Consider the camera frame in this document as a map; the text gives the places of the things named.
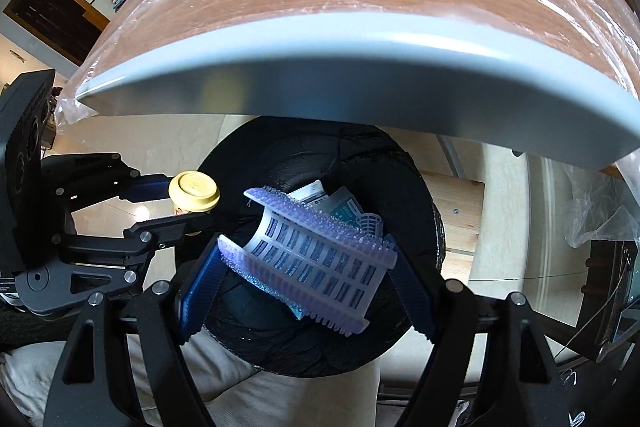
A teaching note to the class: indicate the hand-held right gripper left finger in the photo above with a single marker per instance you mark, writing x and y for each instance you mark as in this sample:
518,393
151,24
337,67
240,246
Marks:
197,292

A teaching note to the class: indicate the light wooden stool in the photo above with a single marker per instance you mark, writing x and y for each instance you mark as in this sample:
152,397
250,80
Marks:
462,217

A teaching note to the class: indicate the white cushion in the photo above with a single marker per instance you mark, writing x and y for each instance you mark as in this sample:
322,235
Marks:
150,387

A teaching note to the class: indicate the white blue cardboard box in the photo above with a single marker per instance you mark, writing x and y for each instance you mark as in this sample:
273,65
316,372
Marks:
310,194

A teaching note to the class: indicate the yellow lidded cup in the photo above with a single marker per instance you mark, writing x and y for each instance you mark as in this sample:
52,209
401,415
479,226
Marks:
194,189

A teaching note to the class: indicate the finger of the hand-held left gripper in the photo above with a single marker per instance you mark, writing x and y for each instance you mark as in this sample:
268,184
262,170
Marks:
150,188
165,229

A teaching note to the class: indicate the black trash bin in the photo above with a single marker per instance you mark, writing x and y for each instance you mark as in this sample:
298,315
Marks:
300,147

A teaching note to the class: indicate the purple plastic grid tray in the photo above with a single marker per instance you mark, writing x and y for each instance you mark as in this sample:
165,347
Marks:
320,262

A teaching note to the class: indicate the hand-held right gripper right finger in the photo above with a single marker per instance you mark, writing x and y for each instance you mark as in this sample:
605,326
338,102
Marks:
412,297

